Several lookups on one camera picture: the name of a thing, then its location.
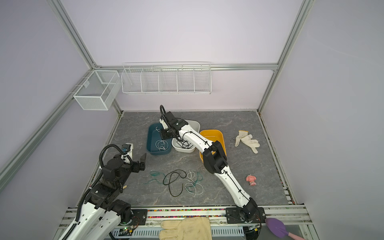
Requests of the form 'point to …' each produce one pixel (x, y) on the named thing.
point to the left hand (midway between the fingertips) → (136, 154)
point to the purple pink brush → (278, 229)
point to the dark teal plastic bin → (152, 135)
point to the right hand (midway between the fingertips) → (162, 136)
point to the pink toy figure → (251, 179)
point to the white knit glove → (244, 136)
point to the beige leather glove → (189, 228)
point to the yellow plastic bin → (213, 135)
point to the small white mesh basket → (98, 90)
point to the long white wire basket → (167, 78)
